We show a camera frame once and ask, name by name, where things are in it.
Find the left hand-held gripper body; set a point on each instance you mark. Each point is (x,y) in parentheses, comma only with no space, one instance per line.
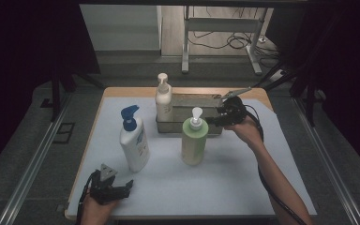
(103,189)

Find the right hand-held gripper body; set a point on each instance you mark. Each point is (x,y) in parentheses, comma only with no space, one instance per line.
(234,109)

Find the metal mesh basket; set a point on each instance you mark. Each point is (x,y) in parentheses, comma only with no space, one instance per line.
(193,103)

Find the green bottle with white pump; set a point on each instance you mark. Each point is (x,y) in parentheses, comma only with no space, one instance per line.
(194,143)

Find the white bottle with blue pump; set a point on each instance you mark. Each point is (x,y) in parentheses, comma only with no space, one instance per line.
(135,146)

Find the cream bottle with cream pump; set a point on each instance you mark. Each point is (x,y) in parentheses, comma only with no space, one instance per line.
(164,103)

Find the person's left hand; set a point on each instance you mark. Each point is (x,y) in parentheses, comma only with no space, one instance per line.
(96,212)

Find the person's right hand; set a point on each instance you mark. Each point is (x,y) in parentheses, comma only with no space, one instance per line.
(248,132)

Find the white power strip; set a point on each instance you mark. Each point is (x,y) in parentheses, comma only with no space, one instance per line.
(278,75)

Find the pale blue table mat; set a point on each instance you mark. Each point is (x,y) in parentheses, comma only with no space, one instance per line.
(181,190)

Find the black metal stand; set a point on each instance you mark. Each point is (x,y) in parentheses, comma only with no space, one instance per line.
(56,93)
(309,100)

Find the dark curtain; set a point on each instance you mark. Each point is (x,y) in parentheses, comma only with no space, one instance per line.
(18,62)
(350,78)

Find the white panel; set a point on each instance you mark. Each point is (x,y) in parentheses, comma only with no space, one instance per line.
(122,28)

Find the aluminium rail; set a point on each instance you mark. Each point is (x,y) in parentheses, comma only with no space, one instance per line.
(328,165)
(31,172)

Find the white metal desk frame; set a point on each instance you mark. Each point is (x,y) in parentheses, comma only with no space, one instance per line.
(223,24)

